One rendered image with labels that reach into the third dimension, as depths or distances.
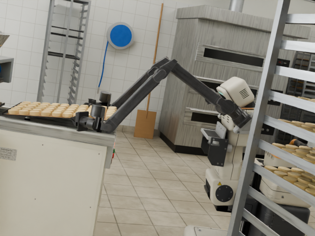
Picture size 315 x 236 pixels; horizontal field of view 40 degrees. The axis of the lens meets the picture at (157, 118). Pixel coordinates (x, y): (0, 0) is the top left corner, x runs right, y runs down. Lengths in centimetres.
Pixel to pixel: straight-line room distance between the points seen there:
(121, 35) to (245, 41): 179
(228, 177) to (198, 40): 355
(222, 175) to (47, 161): 98
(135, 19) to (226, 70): 162
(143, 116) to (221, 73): 139
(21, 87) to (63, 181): 427
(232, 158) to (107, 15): 441
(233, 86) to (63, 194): 111
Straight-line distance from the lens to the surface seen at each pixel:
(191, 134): 602
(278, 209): 152
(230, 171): 253
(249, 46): 615
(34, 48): 656
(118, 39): 648
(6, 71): 290
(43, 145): 242
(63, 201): 249
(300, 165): 144
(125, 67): 667
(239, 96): 245
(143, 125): 658
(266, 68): 159
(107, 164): 245
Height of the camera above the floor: 143
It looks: 10 degrees down
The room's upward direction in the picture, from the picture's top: 10 degrees clockwise
